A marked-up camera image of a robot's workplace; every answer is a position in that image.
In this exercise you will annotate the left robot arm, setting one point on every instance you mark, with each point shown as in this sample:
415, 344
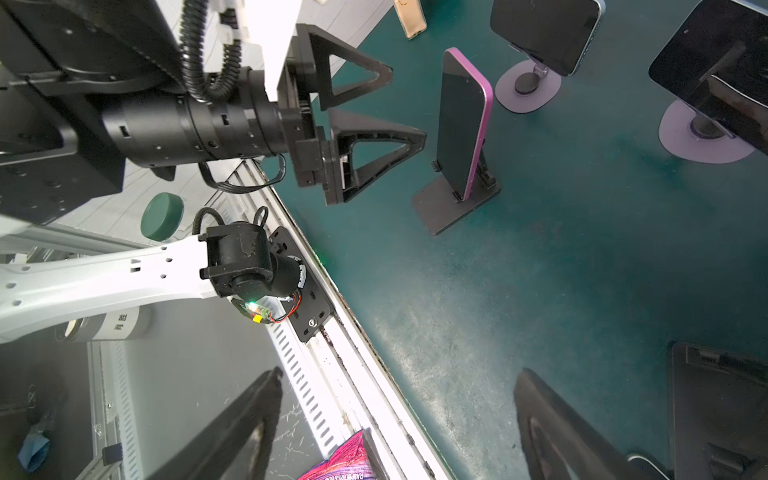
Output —
89, 86

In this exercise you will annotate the middle landscape phone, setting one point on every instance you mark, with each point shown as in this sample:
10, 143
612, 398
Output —
716, 63

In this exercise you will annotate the Fox's candy bag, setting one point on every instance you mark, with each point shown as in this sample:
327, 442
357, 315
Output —
350, 461

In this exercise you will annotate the purple phone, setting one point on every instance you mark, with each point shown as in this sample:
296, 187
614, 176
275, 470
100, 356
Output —
466, 100

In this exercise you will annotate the round stand of middle phone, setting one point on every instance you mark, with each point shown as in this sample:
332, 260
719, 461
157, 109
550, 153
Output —
689, 135

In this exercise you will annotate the black stand right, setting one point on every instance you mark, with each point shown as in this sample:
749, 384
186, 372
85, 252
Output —
718, 414

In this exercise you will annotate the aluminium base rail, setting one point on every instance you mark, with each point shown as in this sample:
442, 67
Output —
339, 379

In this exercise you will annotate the white-edged phone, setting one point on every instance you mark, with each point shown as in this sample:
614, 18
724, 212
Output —
648, 469

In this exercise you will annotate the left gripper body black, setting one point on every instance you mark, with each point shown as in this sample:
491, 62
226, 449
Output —
306, 72

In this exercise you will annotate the round stand far left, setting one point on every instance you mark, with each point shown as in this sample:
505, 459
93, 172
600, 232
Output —
527, 86

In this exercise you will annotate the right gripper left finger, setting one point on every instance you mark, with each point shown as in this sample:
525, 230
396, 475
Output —
253, 416

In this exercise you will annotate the far left landscape phone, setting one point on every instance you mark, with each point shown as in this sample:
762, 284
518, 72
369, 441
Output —
555, 33

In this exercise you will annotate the black stand left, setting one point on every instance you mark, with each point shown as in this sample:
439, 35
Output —
439, 207

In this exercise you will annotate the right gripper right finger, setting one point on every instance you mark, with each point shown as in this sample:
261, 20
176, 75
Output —
557, 442

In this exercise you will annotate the green lid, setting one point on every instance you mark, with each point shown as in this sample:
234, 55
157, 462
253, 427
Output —
162, 216

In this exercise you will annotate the black stand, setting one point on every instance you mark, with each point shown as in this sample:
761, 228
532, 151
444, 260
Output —
718, 414
439, 207

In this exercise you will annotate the landscape phone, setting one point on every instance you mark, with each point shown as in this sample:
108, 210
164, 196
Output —
555, 33
716, 63

